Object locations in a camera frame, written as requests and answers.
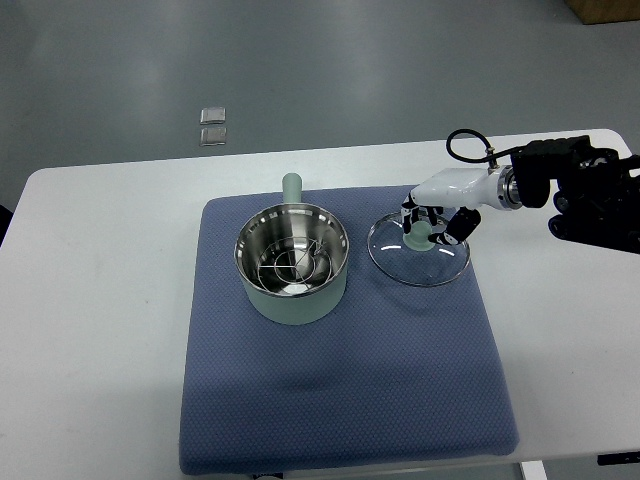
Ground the brown cardboard box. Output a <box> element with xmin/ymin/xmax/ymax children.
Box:
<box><xmin>565</xmin><ymin>0</ymin><xmax>639</xmax><ymax>25</ymax></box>

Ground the blue quilted mat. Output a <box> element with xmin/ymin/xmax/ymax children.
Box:
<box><xmin>179</xmin><ymin>186</ymin><xmax>519</xmax><ymax>475</ymax></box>

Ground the wire steamer rack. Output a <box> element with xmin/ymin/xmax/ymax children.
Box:
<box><xmin>256</xmin><ymin>237</ymin><xmax>333</xmax><ymax>295</ymax></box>

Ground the white table leg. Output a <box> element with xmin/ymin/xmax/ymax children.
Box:
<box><xmin>519</xmin><ymin>461</ymin><xmax>548</xmax><ymax>480</ymax></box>

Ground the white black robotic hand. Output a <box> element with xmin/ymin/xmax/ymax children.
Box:
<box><xmin>401</xmin><ymin>166</ymin><xmax>522</xmax><ymax>251</ymax></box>

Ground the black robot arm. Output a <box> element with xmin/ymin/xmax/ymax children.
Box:
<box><xmin>511</xmin><ymin>135</ymin><xmax>639</xmax><ymax>254</ymax></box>

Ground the upper silver floor plate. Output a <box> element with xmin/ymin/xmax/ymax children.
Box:
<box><xmin>200</xmin><ymin>106</ymin><xmax>226</xmax><ymax>125</ymax></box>

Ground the green pot with handle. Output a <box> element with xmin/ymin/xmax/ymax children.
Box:
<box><xmin>234</xmin><ymin>173</ymin><xmax>350</xmax><ymax>326</ymax></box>

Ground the glass lid with green knob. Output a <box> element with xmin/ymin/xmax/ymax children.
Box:
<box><xmin>367</xmin><ymin>211</ymin><xmax>470</xmax><ymax>287</ymax></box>

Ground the black cable loop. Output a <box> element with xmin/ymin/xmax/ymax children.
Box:
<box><xmin>445</xmin><ymin>129</ymin><xmax>526</xmax><ymax>174</ymax></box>

